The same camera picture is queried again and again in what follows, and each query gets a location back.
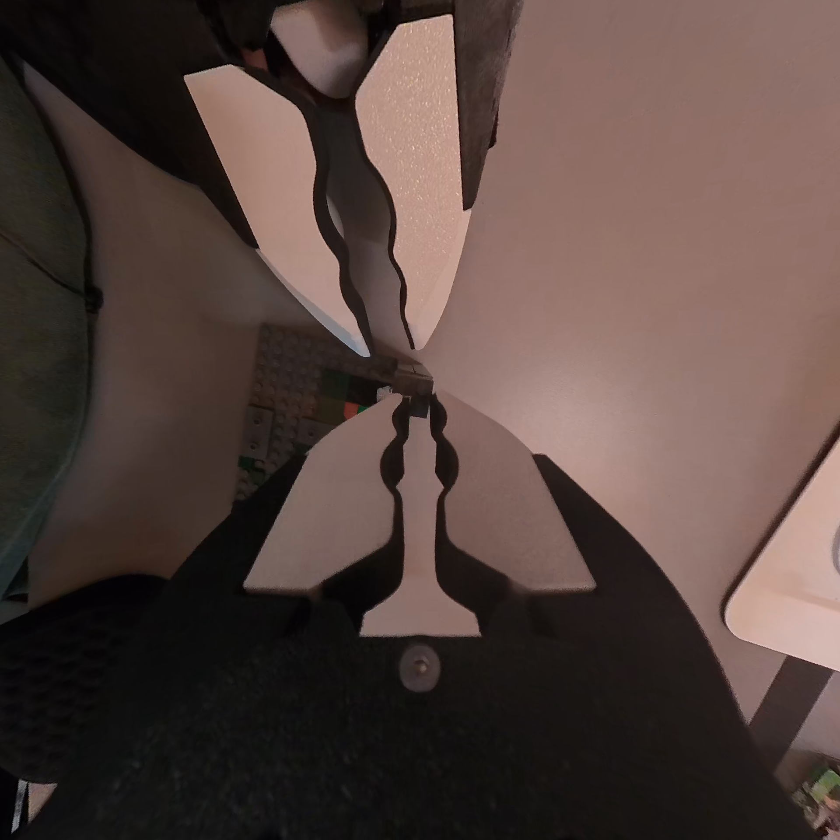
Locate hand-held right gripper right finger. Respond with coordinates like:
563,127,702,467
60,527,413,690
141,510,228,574
427,392,598,596

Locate green toy set box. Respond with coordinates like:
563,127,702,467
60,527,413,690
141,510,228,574
791,764,840,836

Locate small dark grey toy brick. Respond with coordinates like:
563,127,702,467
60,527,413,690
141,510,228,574
392,364,437,419

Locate grey toy brick build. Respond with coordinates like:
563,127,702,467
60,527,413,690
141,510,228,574
236,322,424,503

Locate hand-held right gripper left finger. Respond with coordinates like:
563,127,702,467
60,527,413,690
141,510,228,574
243,392,412,598

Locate white desk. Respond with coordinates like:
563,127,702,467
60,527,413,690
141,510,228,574
23,0,840,762

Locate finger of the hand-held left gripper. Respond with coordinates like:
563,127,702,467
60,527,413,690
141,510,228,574
184,62,374,360
354,12,475,352

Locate white rounded board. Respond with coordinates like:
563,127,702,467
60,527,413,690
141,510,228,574
722,427,840,673

